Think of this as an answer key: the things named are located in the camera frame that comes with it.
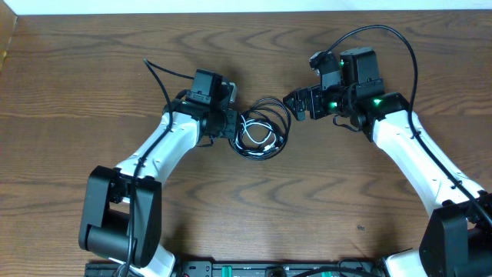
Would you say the white usb cable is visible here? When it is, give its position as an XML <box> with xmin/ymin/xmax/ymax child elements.
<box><xmin>238</xmin><ymin>116</ymin><xmax>278</xmax><ymax>157</ymax></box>

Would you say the black usb cable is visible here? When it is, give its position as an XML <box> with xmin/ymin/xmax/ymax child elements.
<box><xmin>229</xmin><ymin>98</ymin><xmax>292</xmax><ymax>162</ymax></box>

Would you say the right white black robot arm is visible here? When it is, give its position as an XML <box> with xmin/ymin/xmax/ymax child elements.
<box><xmin>283</xmin><ymin>47</ymin><xmax>491</xmax><ymax>276</ymax></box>

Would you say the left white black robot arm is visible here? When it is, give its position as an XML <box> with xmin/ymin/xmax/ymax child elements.
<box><xmin>78</xmin><ymin>69</ymin><xmax>238</xmax><ymax>276</ymax></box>

